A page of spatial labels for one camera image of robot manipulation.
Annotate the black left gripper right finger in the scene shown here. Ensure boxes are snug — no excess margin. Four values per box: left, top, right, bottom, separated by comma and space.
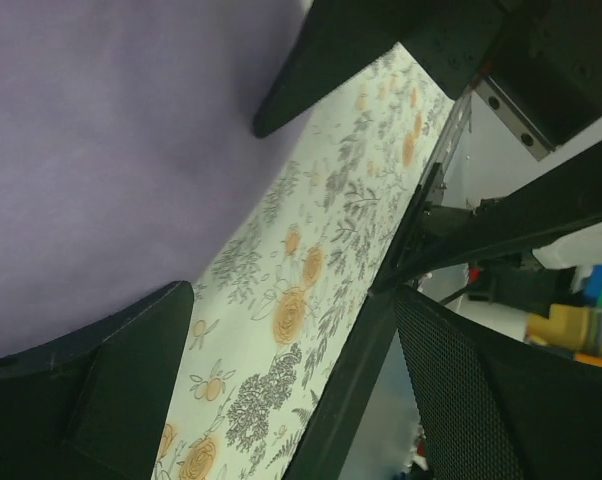
393, 287, 602, 479

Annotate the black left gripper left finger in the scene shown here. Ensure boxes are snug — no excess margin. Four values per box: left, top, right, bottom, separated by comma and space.
0, 281, 194, 479

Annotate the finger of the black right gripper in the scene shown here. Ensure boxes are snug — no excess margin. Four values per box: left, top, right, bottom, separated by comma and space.
252, 0, 406, 138

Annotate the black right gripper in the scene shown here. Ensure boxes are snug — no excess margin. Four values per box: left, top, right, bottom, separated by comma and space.
399, 1, 602, 160

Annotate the purple t shirt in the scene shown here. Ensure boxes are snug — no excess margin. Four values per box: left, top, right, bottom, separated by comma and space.
0, 1, 307, 358

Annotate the floral tablecloth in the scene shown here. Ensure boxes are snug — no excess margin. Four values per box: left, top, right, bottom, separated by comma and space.
152, 47, 452, 479

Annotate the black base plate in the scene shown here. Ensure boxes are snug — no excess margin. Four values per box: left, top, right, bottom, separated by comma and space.
285, 146, 602, 479

